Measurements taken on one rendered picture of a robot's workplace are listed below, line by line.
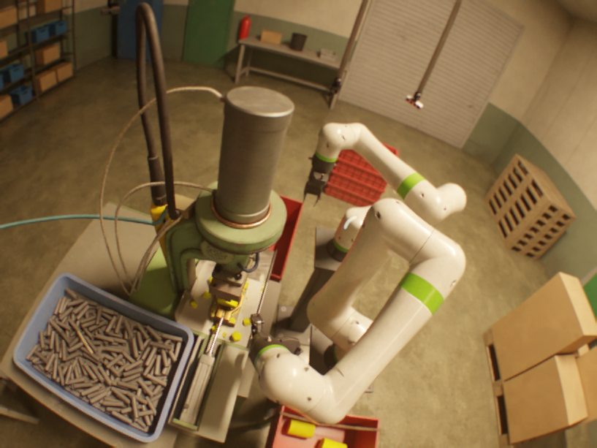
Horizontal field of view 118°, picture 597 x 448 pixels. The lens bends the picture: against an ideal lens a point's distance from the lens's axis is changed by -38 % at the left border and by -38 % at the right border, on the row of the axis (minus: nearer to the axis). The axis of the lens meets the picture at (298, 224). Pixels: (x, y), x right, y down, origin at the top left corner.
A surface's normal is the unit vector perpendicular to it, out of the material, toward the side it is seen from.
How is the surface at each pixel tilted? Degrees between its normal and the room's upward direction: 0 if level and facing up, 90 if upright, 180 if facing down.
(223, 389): 0
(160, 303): 0
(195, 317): 0
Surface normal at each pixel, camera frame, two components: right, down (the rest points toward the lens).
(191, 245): -0.17, 0.68
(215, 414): 0.25, -0.67
